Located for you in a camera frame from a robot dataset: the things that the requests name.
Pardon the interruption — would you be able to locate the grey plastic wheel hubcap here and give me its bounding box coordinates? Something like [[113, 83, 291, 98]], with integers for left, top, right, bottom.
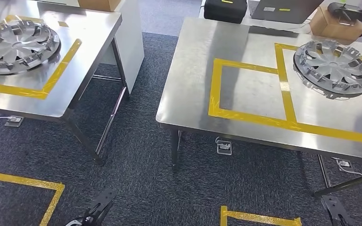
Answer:
[[0, 19, 61, 75], [293, 39, 362, 100]]

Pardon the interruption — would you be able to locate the steel workbench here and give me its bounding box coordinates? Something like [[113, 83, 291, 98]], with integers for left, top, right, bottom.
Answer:
[[0, 0, 130, 166], [155, 17, 362, 197]]

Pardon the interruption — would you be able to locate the steel floor socket box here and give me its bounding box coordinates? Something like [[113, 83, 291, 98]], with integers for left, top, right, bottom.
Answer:
[[337, 159, 355, 173], [216, 139, 233, 156], [4, 116, 25, 128]]

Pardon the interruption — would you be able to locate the white desk panel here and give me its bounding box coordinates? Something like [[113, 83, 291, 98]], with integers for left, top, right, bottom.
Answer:
[[99, 0, 145, 94]]

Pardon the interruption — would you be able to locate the black carrying case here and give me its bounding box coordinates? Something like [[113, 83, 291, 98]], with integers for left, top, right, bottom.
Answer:
[[203, 0, 248, 24]]

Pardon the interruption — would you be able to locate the yellow floor tape square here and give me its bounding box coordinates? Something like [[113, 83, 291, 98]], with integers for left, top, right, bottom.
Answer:
[[220, 206, 303, 226]]

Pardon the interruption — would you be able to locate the brown cardboard box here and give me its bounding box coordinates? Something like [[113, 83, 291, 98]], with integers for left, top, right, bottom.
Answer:
[[78, 0, 121, 12], [309, 7, 362, 41]]

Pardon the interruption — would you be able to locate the black round device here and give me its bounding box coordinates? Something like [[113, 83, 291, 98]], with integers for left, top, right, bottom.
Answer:
[[327, 2, 362, 26]]

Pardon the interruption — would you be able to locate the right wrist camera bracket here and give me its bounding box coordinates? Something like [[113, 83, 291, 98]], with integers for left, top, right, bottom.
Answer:
[[321, 194, 354, 226]]

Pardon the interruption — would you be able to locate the white cable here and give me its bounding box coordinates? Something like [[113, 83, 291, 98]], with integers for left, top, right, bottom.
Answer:
[[330, 157, 362, 185]]

